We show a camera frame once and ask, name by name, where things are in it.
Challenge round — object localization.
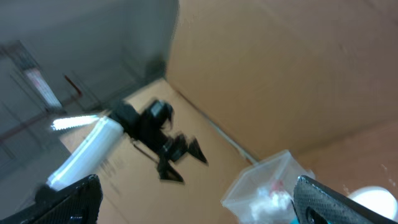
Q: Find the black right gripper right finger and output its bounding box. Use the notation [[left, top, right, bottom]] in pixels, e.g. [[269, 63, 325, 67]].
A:
[[292, 175, 397, 224]]

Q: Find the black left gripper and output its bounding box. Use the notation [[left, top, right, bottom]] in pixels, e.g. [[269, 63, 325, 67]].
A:
[[157, 134, 208, 183]]

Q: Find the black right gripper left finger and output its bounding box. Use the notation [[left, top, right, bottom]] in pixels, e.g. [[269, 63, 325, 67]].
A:
[[1, 174, 103, 224]]

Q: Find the red snack wrapper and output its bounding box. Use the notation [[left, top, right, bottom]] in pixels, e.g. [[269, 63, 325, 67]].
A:
[[269, 180, 285, 195]]

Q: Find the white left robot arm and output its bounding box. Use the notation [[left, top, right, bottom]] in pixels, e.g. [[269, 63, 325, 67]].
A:
[[46, 99, 208, 191]]

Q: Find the clear plastic waste bin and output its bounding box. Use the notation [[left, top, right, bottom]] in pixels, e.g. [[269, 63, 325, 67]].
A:
[[220, 150, 315, 223]]

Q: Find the white tissue pile in bin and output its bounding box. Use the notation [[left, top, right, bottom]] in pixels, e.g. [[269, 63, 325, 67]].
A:
[[248, 187, 295, 223]]

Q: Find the light green cup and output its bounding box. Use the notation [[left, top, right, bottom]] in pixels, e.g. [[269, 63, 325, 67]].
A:
[[348, 186, 397, 221]]

